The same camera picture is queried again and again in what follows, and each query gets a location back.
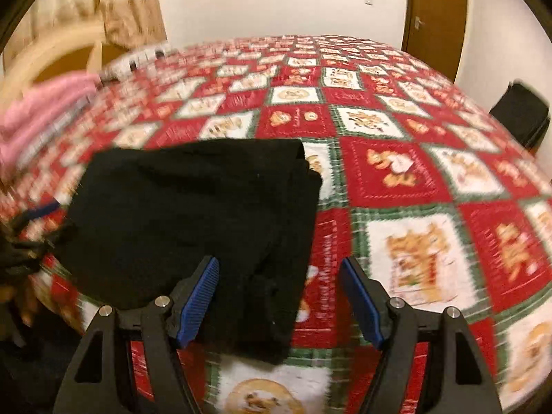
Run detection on white patterned pillow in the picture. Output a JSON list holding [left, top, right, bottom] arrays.
[[99, 43, 173, 82]]

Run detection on red printed blanket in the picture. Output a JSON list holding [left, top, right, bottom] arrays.
[[0, 34, 552, 414]]

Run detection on black pants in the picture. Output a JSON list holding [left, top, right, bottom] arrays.
[[54, 138, 323, 365]]

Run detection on beige patterned curtain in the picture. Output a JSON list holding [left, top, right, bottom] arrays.
[[26, 0, 167, 55]]

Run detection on black bag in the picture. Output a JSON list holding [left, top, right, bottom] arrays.
[[489, 80, 552, 156]]

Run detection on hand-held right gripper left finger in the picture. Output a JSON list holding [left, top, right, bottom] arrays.
[[52, 255, 220, 414]]

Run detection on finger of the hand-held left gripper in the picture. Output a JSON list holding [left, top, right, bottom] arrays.
[[9, 200, 61, 230], [11, 223, 76, 264]]

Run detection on wooden chair back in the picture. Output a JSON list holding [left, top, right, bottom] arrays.
[[0, 21, 130, 108]]

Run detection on person's left hand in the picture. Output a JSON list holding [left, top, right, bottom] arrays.
[[0, 274, 41, 327]]

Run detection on pink cloth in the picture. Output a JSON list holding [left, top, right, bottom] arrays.
[[0, 71, 98, 169]]

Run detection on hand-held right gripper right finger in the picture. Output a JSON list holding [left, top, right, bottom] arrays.
[[341, 255, 503, 414]]

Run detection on brown wooden door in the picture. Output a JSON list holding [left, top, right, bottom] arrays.
[[401, 0, 469, 82]]

